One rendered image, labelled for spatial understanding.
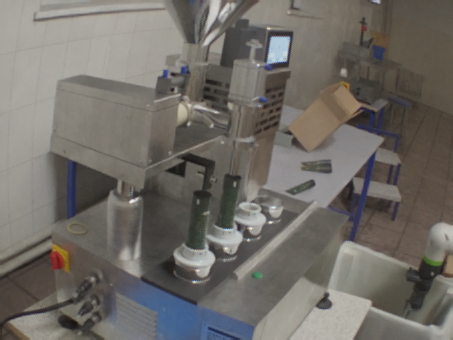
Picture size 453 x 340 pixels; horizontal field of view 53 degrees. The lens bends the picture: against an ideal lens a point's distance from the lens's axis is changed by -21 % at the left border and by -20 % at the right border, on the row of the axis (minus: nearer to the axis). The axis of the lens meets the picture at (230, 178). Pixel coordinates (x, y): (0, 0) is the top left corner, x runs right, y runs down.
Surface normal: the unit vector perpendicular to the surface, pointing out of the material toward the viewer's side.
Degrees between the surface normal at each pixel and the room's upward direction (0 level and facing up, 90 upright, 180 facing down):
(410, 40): 90
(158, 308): 90
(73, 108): 90
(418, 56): 90
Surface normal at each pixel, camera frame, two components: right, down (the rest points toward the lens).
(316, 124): -0.45, 0.25
